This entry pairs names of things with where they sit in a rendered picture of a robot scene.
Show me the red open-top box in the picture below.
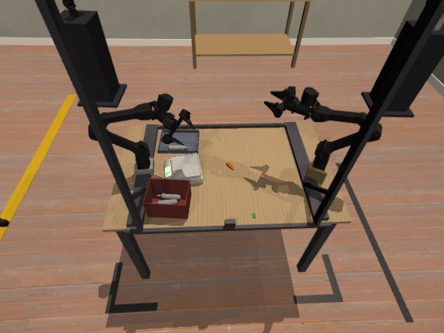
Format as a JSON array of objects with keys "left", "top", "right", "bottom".
[{"left": 143, "top": 178, "right": 191, "bottom": 219}]

